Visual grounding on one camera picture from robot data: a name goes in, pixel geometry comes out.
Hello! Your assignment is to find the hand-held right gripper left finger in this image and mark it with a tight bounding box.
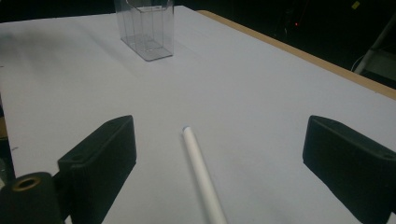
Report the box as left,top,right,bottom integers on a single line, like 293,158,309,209
57,115,137,224

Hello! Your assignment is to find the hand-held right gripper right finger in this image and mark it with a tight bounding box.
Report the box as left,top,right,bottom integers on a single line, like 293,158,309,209
302,115,396,224

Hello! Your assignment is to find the white pen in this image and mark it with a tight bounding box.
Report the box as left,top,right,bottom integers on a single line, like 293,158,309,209
181,125,229,224

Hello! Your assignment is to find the clear plastic holder box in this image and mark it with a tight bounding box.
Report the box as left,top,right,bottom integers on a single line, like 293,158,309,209
113,0,175,63

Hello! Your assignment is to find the metal stand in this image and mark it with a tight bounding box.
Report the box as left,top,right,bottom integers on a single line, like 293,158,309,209
353,13,396,76

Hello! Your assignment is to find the white table cover sheet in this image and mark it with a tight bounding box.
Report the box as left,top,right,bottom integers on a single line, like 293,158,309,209
0,5,396,224

